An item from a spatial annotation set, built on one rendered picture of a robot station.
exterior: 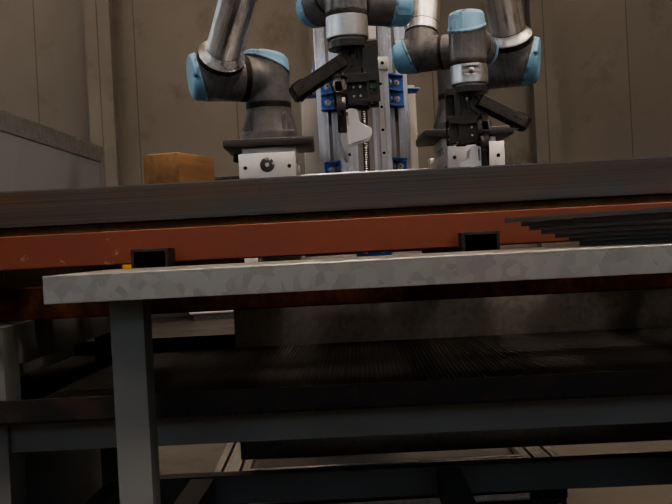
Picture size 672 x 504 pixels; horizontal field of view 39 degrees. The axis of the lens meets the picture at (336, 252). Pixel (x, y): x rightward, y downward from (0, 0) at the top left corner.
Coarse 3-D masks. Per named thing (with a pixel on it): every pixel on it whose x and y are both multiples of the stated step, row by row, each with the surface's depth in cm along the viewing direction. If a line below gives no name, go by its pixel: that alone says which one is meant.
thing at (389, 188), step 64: (0, 192) 133; (64, 192) 133; (128, 192) 133; (192, 192) 133; (256, 192) 132; (320, 192) 132; (384, 192) 132; (448, 192) 132; (512, 192) 132; (576, 192) 131; (640, 192) 131
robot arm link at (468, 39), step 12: (456, 12) 191; (468, 12) 190; (480, 12) 191; (456, 24) 190; (468, 24) 190; (480, 24) 190; (456, 36) 190; (468, 36) 189; (480, 36) 190; (456, 48) 191; (468, 48) 190; (480, 48) 190; (456, 60) 191; (468, 60) 190; (480, 60) 190
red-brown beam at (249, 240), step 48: (0, 240) 133; (48, 240) 133; (96, 240) 133; (144, 240) 133; (192, 240) 133; (240, 240) 133; (288, 240) 132; (336, 240) 132; (384, 240) 132; (432, 240) 132; (480, 240) 132; (528, 240) 132
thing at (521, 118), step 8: (480, 96) 192; (480, 104) 191; (488, 104) 191; (496, 104) 191; (488, 112) 193; (496, 112) 191; (504, 112) 191; (512, 112) 191; (520, 112) 192; (504, 120) 193; (512, 120) 191; (520, 120) 191; (528, 120) 191; (520, 128) 192
